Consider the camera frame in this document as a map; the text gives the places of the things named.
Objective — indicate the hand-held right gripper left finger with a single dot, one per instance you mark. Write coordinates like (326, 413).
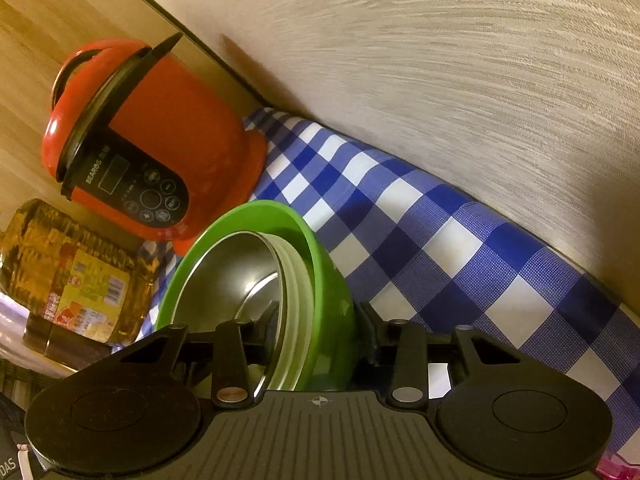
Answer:
(272, 325)

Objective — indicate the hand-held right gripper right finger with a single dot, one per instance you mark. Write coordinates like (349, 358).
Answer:
(367, 332)

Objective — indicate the white plastic bowl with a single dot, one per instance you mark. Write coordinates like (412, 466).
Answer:
(297, 310)

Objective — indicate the green plastic bowl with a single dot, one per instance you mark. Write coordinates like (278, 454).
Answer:
(330, 300)

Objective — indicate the stainless steel bowl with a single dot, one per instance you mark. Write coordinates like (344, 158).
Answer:
(235, 275)

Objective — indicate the pink glass plate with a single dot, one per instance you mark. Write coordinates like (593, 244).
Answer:
(620, 467)

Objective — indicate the blue white checkered tablecloth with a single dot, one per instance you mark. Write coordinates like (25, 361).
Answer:
(450, 260)

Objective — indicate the brown cylindrical canister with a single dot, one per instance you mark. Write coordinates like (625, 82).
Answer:
(65, 347)

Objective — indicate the cooking oil bottle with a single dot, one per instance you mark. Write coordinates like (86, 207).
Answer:
(75, 270)

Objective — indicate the red electric pressure cooker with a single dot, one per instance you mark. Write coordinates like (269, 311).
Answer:
(170, 130)

